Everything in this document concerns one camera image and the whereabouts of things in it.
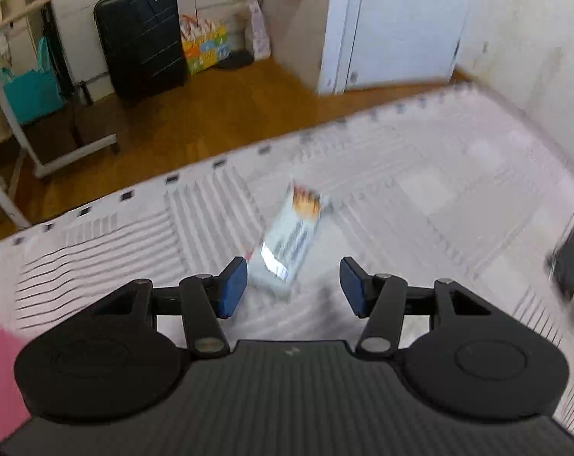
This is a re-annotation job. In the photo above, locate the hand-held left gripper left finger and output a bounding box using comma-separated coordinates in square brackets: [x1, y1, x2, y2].
[97, 255, 249, 358]

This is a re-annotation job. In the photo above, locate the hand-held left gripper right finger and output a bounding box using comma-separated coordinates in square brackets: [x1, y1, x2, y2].
[339, 255, 494, 355]

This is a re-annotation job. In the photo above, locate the white chocolate snack bar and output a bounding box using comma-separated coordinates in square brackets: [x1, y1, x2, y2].
[246, 179, 327, 303]

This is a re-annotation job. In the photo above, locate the striped bed blanket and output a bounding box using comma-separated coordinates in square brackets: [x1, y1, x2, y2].
[0, 81, 574, 440]

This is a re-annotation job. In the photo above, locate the white metal rack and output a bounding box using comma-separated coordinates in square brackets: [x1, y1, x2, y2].
[0, 0, 127, 230]

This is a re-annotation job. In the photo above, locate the black round base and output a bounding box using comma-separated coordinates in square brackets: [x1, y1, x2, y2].
[215, 49, 255, 71]

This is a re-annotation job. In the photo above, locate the colourful printed bag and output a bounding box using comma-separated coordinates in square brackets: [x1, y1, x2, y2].
[179, 14, 232, 76]

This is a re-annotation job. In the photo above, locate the white plastic bag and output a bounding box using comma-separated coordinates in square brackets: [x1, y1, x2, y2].
[245, 0, 273, 62]

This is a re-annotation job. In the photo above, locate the black suitcase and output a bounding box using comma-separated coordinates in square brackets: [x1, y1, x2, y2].
[93, 0, 189, 101]

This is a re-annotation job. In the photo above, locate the white door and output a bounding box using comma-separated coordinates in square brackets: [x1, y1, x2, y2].
[318, 0, 474, 97]

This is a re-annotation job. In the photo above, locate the teal bag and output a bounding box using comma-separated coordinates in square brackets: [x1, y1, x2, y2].
[1, 35, 65, 127]

